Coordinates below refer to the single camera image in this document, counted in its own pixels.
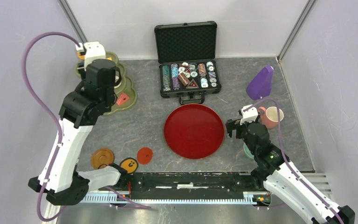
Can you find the teal cup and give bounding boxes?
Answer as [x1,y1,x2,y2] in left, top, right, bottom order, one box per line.
[243,143,254,159]

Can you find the green three-tier dessert stand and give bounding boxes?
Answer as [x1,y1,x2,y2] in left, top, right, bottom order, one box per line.
[75,51,138,116]

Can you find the pink mug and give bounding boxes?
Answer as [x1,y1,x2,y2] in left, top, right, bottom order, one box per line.
[258,106,284,129]

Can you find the pink triangular cake slice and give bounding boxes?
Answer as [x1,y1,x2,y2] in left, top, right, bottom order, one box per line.
[116,92,130,106]

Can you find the brown wooden coaster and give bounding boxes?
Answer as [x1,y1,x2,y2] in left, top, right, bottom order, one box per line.
[91,148,115,169]

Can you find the red round coaster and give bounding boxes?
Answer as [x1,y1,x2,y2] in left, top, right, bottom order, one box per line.
[137,147,153,165]

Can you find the orange face coaster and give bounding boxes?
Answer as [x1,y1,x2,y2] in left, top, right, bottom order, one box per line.
[119,157,139,174]

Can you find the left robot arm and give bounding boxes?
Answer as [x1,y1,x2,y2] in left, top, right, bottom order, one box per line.
[28,59,128,206]

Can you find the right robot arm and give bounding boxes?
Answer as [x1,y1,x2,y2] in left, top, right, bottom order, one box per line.
[226,119,355,224]

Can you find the red round tray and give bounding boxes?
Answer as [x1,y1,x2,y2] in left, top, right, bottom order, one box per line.
[163,104,226,160]

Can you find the purple pitcher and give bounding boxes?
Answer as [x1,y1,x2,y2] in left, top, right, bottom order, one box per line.
[246,65,274,100]

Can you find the black poker chip case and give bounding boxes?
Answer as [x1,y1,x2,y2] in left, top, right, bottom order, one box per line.
[154,21,222,105]

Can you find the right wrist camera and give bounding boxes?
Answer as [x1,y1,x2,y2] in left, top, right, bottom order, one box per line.
[239,105,259,125]

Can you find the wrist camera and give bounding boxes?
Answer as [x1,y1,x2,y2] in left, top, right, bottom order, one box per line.
[239,105,259,125]
[75,41,106,70]

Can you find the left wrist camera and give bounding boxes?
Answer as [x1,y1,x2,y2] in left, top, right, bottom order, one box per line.
[75,41,106,70]

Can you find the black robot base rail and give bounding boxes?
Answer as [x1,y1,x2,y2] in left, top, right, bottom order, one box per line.
[80,172,272,208]

